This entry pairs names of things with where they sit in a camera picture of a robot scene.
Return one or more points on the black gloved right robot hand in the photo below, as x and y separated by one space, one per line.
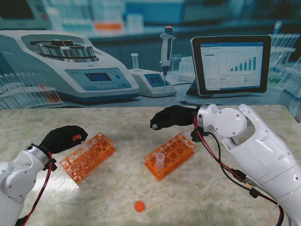
174 116

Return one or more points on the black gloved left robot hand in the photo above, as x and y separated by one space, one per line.
58 140

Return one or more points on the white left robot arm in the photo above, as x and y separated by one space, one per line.
16 174

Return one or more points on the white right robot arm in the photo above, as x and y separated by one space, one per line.
254 146

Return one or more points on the orange plastic test tube rack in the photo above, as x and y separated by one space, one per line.
78 177
146 162

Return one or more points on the printed laboratory backdrop poster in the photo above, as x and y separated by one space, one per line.
150 47

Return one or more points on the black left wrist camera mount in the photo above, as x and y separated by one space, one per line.
52 164

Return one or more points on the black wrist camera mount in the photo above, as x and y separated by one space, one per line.
52 164
196 136

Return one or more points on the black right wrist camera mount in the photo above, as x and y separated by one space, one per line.
196 136

